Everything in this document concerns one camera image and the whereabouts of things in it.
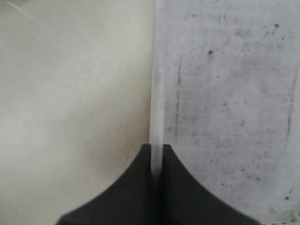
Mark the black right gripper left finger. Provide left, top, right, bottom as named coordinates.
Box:
left=57, top=144, right=152, bottom=225

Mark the white perforated plastic basket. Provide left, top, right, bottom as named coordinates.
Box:
left=150, top=0, right=300, bottom=225

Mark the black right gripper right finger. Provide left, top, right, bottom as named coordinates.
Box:
left=159, top=144, right=259, bottom=225

